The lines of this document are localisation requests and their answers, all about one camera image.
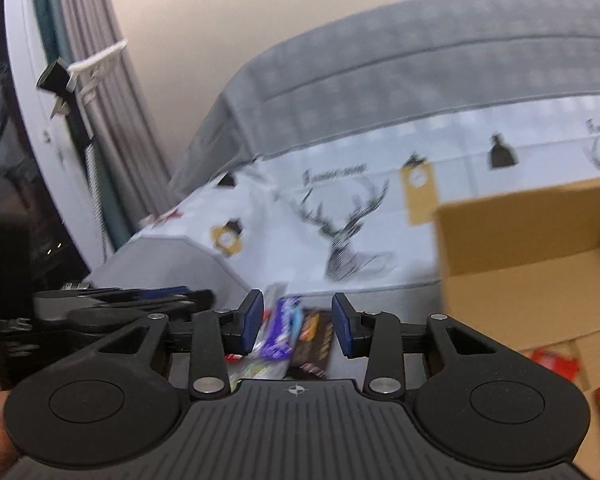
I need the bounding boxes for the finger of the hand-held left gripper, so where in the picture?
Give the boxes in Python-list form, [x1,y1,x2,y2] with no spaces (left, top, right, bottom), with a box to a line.
[87,286,216,318]

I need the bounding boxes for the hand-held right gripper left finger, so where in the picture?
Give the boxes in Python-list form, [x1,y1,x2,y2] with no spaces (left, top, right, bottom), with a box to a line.
[80,289,266,402]

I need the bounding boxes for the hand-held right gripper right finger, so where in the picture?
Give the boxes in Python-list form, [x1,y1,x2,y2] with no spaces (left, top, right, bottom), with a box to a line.
[331,292,506,401]

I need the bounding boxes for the purple snack packet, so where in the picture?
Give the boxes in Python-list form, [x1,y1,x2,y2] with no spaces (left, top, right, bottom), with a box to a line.
[257,296,303,361]

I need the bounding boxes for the dark brown snack packet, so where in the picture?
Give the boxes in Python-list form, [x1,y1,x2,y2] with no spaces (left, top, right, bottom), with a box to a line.
[286,310,333,380]

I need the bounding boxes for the clear candy bag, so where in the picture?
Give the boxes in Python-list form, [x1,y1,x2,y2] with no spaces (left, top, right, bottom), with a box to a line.
[226,354,287,392]

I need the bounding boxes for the cardboard box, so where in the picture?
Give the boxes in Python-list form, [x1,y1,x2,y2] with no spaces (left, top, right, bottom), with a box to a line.
[432,174,600,393]

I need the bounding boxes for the deer printed quilt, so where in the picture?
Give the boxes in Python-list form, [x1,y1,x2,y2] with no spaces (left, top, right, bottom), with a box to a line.
[130,95,600,297]

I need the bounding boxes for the grey striped curtain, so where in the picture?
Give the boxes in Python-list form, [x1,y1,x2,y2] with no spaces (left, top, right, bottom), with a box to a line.
[55,0,175,243]

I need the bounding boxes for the white plastic clip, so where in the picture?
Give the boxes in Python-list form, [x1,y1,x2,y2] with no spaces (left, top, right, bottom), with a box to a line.
[50,39,130,120]

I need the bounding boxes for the grey checkered pillow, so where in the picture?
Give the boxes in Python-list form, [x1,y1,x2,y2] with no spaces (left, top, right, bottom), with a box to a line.
[172,0,600,196]

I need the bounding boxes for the teal curtain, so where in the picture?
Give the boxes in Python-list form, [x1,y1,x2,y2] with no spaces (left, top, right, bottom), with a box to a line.
[27,0,131,253]

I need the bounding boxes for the white beaded cord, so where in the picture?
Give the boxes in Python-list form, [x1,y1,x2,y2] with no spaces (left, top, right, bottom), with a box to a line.
[86,140,107,253]

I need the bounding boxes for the white window frame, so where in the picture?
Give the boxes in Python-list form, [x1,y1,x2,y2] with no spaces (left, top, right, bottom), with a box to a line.
[2,0,107,272]

